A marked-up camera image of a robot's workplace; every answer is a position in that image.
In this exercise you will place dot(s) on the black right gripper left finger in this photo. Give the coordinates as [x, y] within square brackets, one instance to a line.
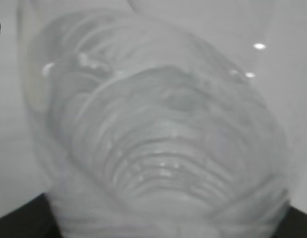
[32, 220]

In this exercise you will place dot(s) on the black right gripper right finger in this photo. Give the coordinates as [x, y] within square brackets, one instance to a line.
[294, 225]

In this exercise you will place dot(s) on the clear plastic water bottle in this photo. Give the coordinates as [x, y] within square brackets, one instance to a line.
[145, 121]

